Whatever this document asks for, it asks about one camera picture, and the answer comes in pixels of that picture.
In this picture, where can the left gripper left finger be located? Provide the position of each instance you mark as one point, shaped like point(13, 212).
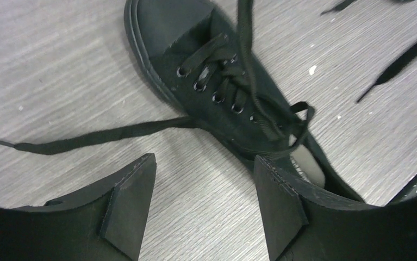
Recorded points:
point(105, 220)

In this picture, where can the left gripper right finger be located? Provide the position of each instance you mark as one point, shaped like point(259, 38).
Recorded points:
point(304, 222)

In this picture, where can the black canvas shoe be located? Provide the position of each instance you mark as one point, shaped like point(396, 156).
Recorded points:
point(202, 64)
point(395, 18)

